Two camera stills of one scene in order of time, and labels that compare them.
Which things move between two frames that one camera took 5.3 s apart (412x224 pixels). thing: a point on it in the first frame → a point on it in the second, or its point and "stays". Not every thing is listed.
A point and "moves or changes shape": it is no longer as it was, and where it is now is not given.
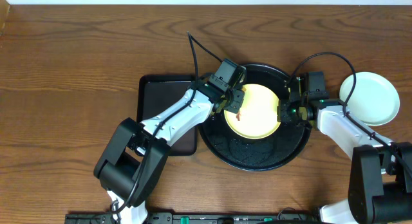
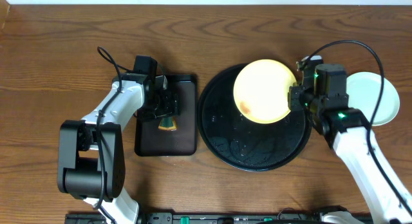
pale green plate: [374, 101] stays
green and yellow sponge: [237, 116] moves or changes shape
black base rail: [306, 217] stays
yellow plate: [259, 114] → [261, 91]
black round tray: [250, 154] stays
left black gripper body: [234, 100] → [168, 105]
